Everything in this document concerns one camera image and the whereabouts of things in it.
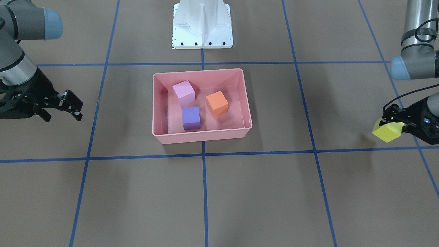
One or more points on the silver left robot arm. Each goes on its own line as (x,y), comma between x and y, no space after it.
(417,60)

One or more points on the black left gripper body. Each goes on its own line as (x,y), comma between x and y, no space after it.
(426,110)

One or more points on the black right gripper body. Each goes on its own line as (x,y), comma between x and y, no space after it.
(40,84)

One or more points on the purple foam block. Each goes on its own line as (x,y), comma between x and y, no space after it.
(191,118)

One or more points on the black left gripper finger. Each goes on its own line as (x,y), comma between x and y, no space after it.
(392,114)

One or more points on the pink foam block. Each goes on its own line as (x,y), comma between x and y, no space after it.
(184,92)

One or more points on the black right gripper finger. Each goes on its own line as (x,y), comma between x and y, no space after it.
(42,113)
(70,103)

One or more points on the pink plastic bin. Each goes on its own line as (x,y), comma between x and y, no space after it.
(167,124)

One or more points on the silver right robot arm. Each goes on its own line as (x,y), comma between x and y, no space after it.
(23,20)

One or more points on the orange foam block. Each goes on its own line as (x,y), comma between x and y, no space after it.
(217,103)

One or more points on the yellow foam block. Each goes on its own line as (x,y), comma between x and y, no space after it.
(387,131)

